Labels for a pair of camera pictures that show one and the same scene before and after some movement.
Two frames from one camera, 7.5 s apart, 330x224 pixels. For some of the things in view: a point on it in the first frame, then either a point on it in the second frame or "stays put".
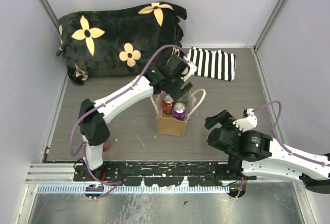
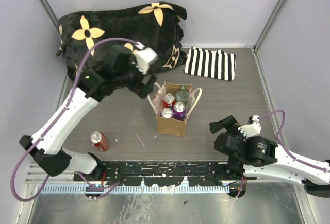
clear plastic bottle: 184,98 stays put
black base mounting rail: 162,173 stays put
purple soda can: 179,109 stays put
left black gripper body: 174,90 → 133,79
